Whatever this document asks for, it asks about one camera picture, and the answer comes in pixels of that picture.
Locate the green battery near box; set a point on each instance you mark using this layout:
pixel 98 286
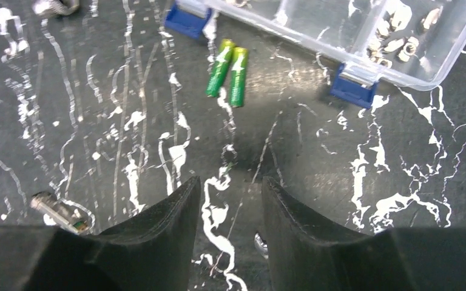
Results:
pixel 220 67

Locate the clear plastic screw box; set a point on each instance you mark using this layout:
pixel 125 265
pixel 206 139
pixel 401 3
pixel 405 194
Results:
pixel 407 43

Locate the silver metal transceiver module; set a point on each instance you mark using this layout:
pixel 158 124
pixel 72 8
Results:
pixel 68 217

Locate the silver flat wrench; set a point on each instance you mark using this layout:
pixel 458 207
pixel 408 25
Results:
pixel 261 245

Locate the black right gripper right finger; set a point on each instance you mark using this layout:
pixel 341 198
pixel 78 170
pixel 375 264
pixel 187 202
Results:
pixel 308 251

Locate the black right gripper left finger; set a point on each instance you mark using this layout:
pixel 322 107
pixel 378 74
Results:
pixel 149 251

